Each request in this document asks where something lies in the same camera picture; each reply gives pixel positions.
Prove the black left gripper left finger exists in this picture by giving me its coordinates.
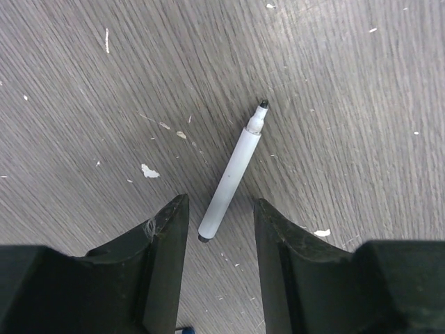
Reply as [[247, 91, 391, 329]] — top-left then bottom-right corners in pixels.
[[83, 194, 189, 333]]

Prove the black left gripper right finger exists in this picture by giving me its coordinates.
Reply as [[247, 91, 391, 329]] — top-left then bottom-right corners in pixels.
[[254, 199, 355, 333]]

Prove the white pen black tip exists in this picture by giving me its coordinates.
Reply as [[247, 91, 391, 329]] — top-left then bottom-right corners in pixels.
[[198, 100, 269, 243]]

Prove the white pen blue end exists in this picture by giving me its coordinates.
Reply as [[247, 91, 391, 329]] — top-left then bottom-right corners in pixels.
[[175, 327, 195, 334]]

